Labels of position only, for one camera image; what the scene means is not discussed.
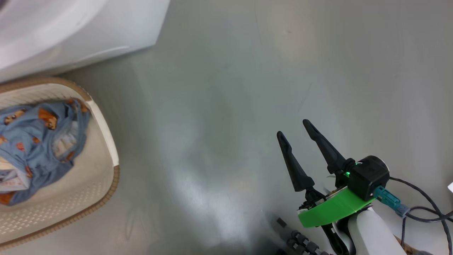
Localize teal right camera connector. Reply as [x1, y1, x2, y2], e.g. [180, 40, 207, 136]
[373, 185, 411, 217]

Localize thin black camera cable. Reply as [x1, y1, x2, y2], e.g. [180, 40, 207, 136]
[388, 176, 453, 255]

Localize blue monkey print clothes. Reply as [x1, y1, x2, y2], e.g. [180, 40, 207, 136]
[0, 99, 91, 206]

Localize white front-load washing machine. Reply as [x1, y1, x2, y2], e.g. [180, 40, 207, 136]
[0, 0, 171, 83]

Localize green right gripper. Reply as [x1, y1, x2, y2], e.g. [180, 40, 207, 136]
[277, 119, 375, 228]

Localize cream perforated laundry basket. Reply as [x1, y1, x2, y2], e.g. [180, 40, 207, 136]
[0, 77, 120, 250]

